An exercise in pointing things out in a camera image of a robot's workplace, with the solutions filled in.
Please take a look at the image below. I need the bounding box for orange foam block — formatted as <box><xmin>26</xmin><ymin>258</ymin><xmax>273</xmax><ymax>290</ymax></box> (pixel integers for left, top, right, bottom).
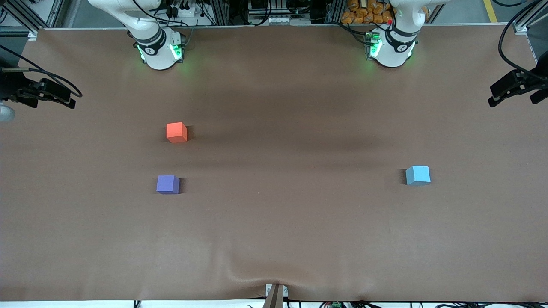
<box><xmin>166</xmin><ymin>122</ymin><xmax>188</xmax><ymax>143</ymax></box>

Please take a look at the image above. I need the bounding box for aluminium frame strut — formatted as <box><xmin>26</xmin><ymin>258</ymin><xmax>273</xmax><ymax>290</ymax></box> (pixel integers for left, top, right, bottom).
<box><xmin>513</xmin><ymin>0</ymin><xmax>548</xmax><ymax>35</ymax></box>
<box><xmin>6</xmin><ymin>0</ymin><xmax>41</xmax><ymax>40</ymax></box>

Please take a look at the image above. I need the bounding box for purple foam block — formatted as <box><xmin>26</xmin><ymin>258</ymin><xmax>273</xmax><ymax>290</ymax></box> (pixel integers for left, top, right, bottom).
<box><xmin>156</xmin><ymin>175</ymin><xmax>180</xmax><ymax>195</ymax></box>

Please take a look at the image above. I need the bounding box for orange packets pile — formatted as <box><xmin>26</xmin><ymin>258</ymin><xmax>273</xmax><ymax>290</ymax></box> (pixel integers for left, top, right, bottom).
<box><xmin>341</xmin><ymin>0</ymin><xmax>395</xmax><ymax>24</ymax></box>

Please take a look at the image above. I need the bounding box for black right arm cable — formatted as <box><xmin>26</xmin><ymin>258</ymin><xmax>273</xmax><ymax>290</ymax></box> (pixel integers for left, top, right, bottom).
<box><xmin>0</xmin><ymin>45</ymin><xmax>83</xmax><ymax>98</ymax></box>

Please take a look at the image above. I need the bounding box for brown table cover sheet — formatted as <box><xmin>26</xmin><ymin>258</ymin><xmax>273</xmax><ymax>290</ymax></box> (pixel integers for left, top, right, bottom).
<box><xmin>0</xmin><ymin>24</ymin><xmax>548</xmax><ymax>302</ymax></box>

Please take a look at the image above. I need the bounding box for blue foam block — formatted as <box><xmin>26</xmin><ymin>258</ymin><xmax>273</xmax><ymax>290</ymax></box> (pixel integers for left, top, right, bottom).
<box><xmin>405</xmin><ymin>166</ymin><xmax>431</xmax><ymax>186</ymax></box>

